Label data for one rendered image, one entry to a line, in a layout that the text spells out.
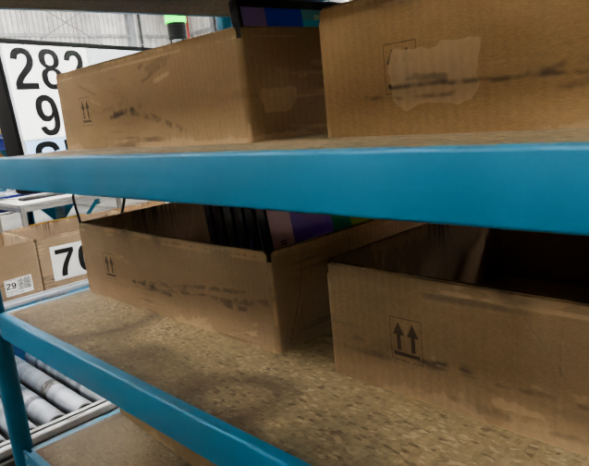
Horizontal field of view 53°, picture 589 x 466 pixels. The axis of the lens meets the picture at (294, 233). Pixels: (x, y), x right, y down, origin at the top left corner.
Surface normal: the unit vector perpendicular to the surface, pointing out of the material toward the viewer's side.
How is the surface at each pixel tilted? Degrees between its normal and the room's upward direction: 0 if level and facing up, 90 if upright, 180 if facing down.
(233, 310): 91
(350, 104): 91
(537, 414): 92
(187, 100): 91
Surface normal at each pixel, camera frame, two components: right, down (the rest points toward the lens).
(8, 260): 0.70, 0.09
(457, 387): -0.72, 0.24
